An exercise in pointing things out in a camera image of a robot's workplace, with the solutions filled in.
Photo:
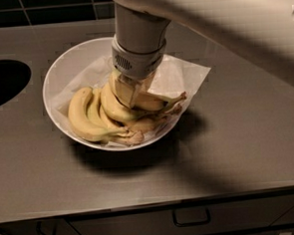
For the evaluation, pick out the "black drawer handle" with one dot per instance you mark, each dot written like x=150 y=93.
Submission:
x=187 y=217

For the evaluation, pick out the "grey centre drawer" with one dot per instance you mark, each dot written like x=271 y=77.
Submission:
x=225 y=217

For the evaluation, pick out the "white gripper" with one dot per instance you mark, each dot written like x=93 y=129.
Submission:
x=138 y=64

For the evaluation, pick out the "outer left yellow banana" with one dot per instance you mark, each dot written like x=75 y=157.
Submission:
x=82 y=127

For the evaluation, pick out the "black round sink hole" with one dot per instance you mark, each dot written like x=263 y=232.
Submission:
x=14 y=77

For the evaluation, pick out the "yellow banana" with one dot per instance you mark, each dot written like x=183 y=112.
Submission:
x=93 y=114
x=82 y=127
x=155 y=102
x=115 y=110

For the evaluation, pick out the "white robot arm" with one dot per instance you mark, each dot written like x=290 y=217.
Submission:
x=259 y=31

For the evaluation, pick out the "green-stemmed banana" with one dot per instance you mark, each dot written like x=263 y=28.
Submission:
x=115 y=82

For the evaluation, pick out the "white paper sheet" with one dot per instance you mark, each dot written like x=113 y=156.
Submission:
x=173 y=77

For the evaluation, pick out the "black left door handle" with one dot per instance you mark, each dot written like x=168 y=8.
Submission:
x=47 y=227

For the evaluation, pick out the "white bowl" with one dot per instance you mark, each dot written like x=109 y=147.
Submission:
x=73 y=60

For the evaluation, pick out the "grey right cabinet front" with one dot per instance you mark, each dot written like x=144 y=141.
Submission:
x=292 y=215

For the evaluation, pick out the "right yellow banana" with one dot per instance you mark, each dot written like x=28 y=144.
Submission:
x=155 y=102

